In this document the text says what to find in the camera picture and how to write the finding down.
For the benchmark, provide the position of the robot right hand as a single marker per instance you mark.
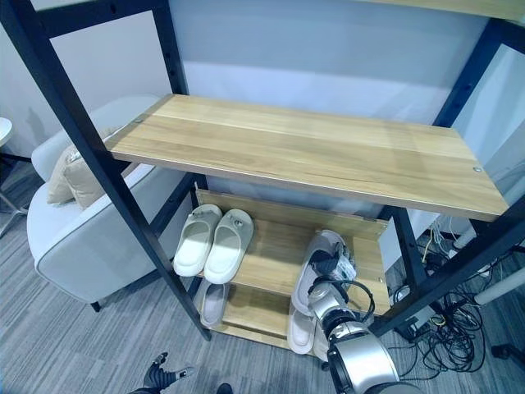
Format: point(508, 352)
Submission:
point(330, 262)

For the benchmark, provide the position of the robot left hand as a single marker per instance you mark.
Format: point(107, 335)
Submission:
point(158, 373)

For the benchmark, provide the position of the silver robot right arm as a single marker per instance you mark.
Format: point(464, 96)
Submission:
point(357, 357)

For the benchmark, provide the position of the wooden shoe shelf with lip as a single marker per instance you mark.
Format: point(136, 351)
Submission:
point(272, 254)

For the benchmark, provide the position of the wooden bottom rack shelf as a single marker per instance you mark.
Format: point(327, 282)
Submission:
point(254, 312)

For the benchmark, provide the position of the large wooden rack shelf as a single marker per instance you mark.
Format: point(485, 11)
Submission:
point(295, 147)

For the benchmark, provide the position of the wooden rack shelf edge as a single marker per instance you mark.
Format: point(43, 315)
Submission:
point(471, 5)

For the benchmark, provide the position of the pale grey slipper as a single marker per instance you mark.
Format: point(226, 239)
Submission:
point(213, 305)
point(299, 334)

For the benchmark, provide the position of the black power adapter box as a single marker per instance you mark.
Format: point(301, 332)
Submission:
point(410, 328)

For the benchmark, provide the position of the white slipper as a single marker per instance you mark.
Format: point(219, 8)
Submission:
point(190, 250)
point(225, 254)

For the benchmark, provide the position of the white armchair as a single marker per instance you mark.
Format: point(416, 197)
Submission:
point(82, 254)

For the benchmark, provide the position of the white desk leg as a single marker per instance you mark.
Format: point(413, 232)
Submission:
point(500, 288)

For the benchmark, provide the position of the black chair base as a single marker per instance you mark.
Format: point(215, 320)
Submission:
point(510, 354)

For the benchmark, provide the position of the beige cushion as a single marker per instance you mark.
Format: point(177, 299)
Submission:
point(78, 180)

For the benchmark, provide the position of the black metal rack frame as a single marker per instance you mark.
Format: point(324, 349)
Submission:
point(82, 135)

